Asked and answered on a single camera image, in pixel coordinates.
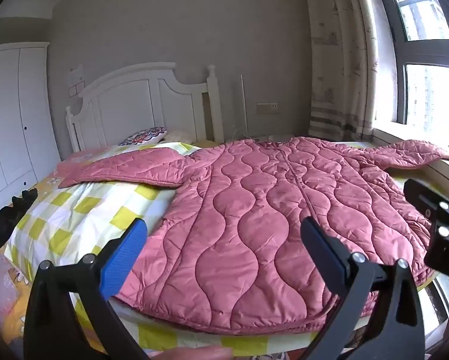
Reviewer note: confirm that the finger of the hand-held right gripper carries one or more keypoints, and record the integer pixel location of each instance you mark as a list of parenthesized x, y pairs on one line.
[(421, 197)]

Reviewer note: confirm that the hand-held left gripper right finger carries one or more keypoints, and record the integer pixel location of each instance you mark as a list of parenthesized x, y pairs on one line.
[(324, 249)]

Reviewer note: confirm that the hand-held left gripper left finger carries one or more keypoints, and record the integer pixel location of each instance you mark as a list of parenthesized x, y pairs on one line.
[(124, 258)]

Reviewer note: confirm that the pink quilted jacket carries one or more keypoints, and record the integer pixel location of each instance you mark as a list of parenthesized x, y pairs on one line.
[(247, 213)]

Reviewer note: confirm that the person's left hand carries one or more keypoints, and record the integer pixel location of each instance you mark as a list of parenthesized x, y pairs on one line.
[(194, 354)]

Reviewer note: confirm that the yellow checked bed sheet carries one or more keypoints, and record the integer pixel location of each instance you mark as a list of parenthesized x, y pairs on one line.
[(82, 213)]

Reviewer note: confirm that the beige window sill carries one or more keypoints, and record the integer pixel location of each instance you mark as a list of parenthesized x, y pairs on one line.
[(397, 137)]

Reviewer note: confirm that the dark framed window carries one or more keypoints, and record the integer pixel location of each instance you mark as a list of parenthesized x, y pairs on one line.
[(427, 93)]

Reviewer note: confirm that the black garment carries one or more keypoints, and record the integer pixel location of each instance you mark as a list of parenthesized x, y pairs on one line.
[(10, 213)]

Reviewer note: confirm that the patterned pillow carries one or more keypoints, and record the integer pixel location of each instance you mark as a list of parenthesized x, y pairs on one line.
[(144, 136)]

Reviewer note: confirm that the cream pillow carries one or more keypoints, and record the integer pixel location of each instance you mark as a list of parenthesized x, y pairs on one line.
[(177, 137)]

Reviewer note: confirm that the yellow pillow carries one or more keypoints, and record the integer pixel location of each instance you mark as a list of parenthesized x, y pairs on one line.
[(205, 142)]

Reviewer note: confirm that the white wooden headboard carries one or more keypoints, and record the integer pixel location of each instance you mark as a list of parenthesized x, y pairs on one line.
[(134, 108)]

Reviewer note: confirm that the printed beige curtain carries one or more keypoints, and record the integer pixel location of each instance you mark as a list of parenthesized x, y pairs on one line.
[(337, 63)]

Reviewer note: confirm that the white wardrobe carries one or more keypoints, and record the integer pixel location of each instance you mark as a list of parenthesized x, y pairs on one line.
[(14, 120)]

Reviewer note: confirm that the wall socket panel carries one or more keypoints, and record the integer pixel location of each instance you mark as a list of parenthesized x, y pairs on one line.
[(267, 108)]

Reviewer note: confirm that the paper wall notice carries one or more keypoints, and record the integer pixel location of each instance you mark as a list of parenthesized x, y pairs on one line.
[(76, 78)]

